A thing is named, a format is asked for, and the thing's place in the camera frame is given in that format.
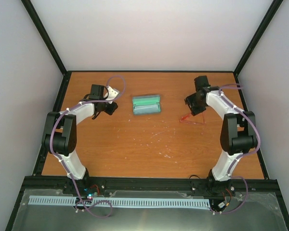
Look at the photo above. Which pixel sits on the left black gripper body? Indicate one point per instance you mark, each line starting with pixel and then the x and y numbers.
pixel 108 110

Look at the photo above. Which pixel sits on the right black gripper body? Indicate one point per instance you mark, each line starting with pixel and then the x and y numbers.
pixel 194 104

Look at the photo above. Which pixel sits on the red transparent sunglasses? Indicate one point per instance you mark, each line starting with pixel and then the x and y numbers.
pixel 193 119

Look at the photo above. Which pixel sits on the grey glasses case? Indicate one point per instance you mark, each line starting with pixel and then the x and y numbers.
pixel 145 100

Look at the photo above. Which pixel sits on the blue cleaning cloth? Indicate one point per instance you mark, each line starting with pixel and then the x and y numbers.
pixel 146 109

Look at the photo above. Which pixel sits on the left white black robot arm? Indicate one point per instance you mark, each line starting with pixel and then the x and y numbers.
pixel 60 130

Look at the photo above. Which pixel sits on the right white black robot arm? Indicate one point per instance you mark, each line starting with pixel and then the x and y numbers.
pixel 239 136

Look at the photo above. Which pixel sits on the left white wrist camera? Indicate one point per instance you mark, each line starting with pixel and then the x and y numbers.
pixel 111 93

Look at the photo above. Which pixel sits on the black aluminium frame rail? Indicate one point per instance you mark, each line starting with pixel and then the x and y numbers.
pixel 194 187

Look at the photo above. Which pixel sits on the light blue slotted cable duct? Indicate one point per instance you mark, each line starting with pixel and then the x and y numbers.
pixel 122 202

